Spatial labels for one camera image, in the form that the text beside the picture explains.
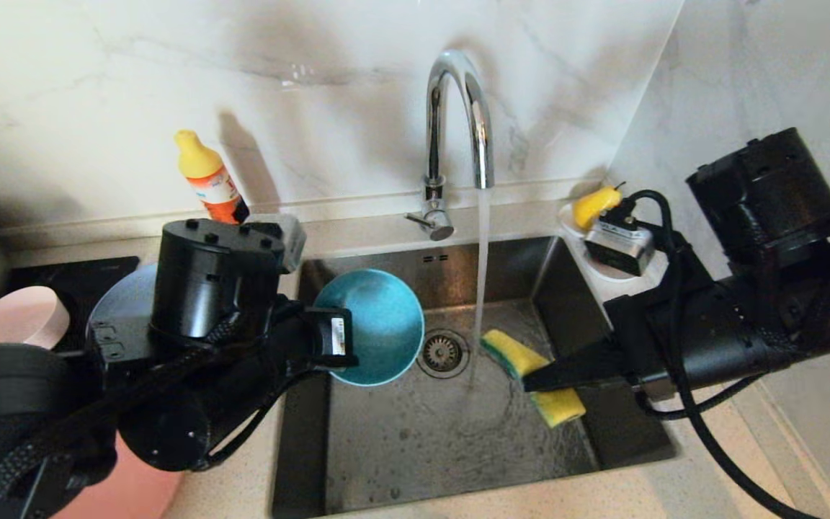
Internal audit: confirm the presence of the stainless steel sink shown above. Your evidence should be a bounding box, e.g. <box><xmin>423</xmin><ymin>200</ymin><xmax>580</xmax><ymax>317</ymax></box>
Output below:
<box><xmin>272</xmin><ymin>235</ymin><xmax>678</xmax><ymax>518</ymax></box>

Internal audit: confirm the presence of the black induction cooktop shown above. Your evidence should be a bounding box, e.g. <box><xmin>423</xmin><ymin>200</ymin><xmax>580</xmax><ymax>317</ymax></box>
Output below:
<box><xmin>8</xmin><ymin>256</ymin><xmax>140</xmax><ymax>354</ymax></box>

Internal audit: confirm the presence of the white fruit dish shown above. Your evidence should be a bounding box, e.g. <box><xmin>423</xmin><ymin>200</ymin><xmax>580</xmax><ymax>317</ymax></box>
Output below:
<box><xmin>558</xmin><ymin>203</ymin><xmax>658</xmax><ymax>283</ymax></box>

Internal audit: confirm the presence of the teal bowl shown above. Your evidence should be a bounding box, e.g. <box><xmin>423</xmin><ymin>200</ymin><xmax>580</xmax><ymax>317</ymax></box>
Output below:
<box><xmin>313</xmin><ymin>269</ymin><xmax>425</xmax><ymax>387</ymax></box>

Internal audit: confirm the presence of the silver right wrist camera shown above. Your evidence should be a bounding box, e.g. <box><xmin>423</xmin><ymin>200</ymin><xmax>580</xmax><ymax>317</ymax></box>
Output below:
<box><xmin>586</xmin><ymin>215</ymin><xmax>655</xmax><ymax>277</ymax></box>

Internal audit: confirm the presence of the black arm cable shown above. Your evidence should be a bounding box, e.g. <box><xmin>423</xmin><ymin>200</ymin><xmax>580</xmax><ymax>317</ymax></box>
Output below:
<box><xmin>0</xmin><ymin>332</ymin><xmax>318</xmax><ymax>500</ymax></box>
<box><xmin>620</xmin><ymin>189</ymin><xmax>819</xmax><ymax>519</ymax></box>

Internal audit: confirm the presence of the pink plate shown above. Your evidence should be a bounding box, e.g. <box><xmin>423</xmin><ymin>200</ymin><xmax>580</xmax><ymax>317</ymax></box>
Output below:
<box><xmin>51</xmin><ymin>431</ymin><xmax>185</xmax><ymax>519</ymax></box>

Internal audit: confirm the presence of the metal sink drain strainer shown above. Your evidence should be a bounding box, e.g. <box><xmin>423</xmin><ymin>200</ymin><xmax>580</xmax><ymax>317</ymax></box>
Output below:
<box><xmin>415</xmin><ymin>329</ymin><xmax>470</xmax><ymax>380</ymax></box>

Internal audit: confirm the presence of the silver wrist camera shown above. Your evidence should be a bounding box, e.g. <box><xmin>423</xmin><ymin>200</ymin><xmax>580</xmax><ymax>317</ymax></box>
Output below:
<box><xmin>586</xmin><ymin>215</ymin><xmax>655</xmax><ymax>277</ymax></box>
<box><xmin>246</xmin><ymin>213</ymin><xmax>308</xmax><ymax>273</ymax></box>

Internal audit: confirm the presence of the yellow pear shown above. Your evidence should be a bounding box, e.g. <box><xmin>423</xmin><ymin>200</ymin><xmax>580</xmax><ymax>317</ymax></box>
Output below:
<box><xmin>574</xmin><ymin>185</ymin><xmax>625</xmax><ymax>231</ymax></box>

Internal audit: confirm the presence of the orange dish soap bottle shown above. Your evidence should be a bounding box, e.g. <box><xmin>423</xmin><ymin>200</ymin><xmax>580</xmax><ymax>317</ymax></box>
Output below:
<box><xmin>174</xmin><ymin>130</ymin><xmax>251</xmax><ymax>224</ymax></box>

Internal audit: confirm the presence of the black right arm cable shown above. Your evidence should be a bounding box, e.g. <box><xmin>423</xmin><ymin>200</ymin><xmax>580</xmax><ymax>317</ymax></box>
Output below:
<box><xmin>620</xmin><ymin>189</ymin><xmax>819</xmax><ymax>519</ymax></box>

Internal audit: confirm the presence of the yellow green sponge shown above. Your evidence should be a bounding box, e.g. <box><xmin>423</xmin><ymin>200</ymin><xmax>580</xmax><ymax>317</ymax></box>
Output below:
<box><xmin>480</xmin><ymin>329</ymin><xmax>587</xmax><ymax>429</ymax></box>

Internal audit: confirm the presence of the chrome gooseneck faucet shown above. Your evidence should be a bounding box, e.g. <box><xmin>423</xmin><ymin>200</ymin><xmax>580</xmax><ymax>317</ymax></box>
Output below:
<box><xmin>405</xmin><ymin>49</ymin><xmax>495</xmax><ymax>241</ymax></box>

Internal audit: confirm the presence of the blue grey plate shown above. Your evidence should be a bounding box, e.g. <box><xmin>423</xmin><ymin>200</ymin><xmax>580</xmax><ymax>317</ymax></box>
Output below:
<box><xmin>87</xmin><ymin>265</ymin><xmax>162</xmax><ymax>348</ymax></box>

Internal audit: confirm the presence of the pink bowl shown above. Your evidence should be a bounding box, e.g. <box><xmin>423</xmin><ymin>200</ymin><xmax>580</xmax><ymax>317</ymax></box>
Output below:
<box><xmin>0</xmin><ymin>286</ymin><xmax>71</xmax><ymax>350</ymax></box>

